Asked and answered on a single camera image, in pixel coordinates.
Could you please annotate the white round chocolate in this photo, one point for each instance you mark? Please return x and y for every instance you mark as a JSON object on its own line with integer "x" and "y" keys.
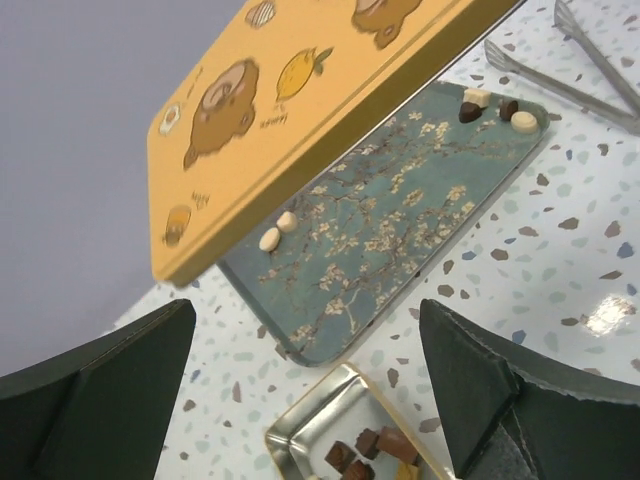
{"x": 287, "y": 222}
{"x": 270, "y": 239}

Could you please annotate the white round chocolate left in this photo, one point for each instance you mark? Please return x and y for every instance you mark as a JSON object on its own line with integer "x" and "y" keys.
{"x": 270, "y": 239}

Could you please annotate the white cube chocolate on tray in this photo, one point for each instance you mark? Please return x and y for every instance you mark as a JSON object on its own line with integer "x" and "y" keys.
{"x": 479, "y": 97}

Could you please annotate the floral teal serving tray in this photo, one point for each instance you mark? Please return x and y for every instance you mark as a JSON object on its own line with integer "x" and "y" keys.
{"x": 371, "y": 221}

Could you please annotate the dark oval chocolate tray front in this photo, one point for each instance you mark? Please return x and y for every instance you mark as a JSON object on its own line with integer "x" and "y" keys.
{"x": 469, "y": 112}

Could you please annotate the white round chocolate right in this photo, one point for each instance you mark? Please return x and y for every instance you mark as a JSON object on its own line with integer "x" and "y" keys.
{"x": 287, "y": 222}

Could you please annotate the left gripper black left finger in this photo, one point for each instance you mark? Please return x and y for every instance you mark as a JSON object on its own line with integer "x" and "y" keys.
{"x": 100, "y": 410}

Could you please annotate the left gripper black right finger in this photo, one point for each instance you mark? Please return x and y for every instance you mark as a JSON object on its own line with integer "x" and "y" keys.
{"x": 508, "y": 412}

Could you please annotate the gold metal tin box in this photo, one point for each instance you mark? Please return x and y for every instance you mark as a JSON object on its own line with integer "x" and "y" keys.
{"x": 335, "y": 412}

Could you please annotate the white oval chocolate tray right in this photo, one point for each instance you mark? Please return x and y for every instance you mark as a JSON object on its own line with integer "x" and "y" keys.
{"x": 524, "y": 122}

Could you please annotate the silver metal tin lid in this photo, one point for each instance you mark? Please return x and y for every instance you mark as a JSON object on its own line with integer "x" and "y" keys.
{"x": 286, "y": 88}

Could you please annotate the dark cube chocolate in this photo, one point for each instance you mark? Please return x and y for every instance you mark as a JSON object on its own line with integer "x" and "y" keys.
{"x": 395, "y": 443}
{"x": 366, "y": 444}

